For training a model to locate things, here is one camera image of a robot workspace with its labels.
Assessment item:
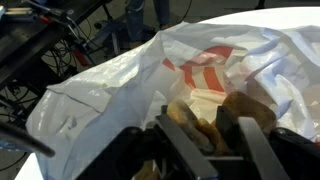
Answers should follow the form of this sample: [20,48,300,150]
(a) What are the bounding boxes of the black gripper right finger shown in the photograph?
[215,105,292,180]

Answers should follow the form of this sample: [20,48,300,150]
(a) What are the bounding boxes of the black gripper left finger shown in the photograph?
[154,105,220,180]

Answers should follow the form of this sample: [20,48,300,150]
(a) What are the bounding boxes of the brown plush moose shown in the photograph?
[133,91,278,180]

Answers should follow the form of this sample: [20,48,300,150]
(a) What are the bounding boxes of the white plastic shopping bag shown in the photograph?
[25,21,320,180]

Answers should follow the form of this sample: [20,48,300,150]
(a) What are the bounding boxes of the blue metal stand base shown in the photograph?
[89,18,158,59]

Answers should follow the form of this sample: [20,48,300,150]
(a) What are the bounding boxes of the person legs in jeans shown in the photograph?
[124,0,173,44]

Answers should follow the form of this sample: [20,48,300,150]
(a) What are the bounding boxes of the black hose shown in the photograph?
[0,121,56,158]

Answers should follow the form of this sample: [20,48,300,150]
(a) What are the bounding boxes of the black equipment desk frame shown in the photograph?
[0,0,113,101]

